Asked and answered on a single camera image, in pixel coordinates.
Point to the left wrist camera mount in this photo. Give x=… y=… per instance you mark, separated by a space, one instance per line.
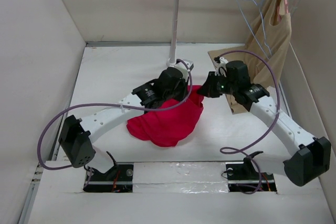
x=184 y=66

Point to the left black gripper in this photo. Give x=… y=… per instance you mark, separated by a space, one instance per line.
x=183 y=82

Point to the blue wire hanger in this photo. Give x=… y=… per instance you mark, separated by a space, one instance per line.
x=254 y=28

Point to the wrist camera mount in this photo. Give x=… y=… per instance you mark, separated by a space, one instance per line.
x=184 y=66
x=220 y=65

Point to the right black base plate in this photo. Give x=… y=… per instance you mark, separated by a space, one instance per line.
x=242 y=179

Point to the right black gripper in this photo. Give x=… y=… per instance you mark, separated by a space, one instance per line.
x=208 y=89

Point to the red t-shirt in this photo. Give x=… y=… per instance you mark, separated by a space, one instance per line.
x=167 y=128

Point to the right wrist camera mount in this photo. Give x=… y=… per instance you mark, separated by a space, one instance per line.
x=220 y=65

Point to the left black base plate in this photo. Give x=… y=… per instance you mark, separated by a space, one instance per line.
x=120 y=182

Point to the beige tank top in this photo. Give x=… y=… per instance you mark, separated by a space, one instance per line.
x=269 y=38

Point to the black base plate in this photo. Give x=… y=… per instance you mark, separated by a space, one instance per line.
x=120 y=182
x=242 y=179

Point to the pink hanger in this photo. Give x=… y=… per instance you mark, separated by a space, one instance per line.
x=281 y=9

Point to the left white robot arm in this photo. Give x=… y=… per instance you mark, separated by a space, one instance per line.
x=78 y=135

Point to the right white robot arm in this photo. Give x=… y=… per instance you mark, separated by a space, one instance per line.
x=309 y=156

